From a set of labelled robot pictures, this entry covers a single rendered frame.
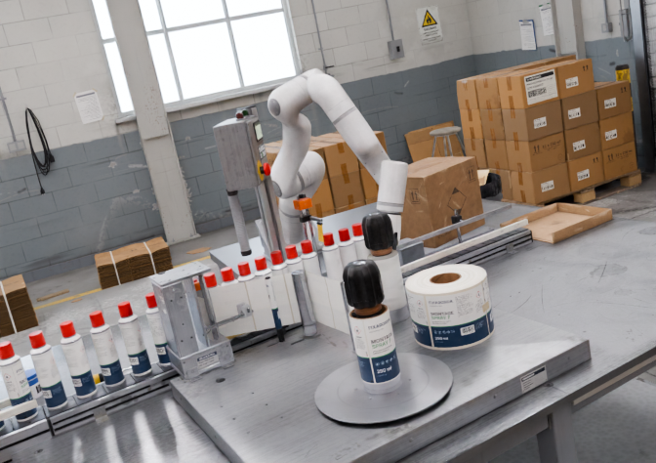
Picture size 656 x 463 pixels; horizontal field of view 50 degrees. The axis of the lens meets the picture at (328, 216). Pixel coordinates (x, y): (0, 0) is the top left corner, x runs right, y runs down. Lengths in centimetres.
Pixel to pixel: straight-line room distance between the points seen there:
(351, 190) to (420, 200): 307
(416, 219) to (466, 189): 23
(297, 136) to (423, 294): 95
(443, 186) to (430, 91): 597
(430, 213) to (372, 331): 112
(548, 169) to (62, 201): 453
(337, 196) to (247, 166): 359
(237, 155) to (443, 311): 73
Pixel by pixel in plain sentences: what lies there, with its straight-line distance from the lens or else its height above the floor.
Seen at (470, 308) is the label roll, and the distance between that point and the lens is 171.
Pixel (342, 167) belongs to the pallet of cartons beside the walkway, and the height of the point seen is 70.
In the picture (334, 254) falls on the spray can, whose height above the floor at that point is 102.
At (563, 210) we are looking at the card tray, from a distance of 291.
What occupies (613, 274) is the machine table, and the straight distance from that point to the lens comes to 223.
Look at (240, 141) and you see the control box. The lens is 201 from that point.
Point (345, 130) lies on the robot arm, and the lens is 222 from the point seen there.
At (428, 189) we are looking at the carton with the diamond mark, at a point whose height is 107.
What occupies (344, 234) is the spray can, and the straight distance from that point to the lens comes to 215.
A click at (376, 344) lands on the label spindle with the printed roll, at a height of 101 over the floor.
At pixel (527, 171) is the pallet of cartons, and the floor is 41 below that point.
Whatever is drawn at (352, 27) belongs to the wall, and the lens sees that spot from 812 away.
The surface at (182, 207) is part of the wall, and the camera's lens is 749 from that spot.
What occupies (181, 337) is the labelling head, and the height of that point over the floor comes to 100.
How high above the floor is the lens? 163
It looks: 13 degrees down
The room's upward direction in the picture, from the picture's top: 11 degrees counter-clockwise
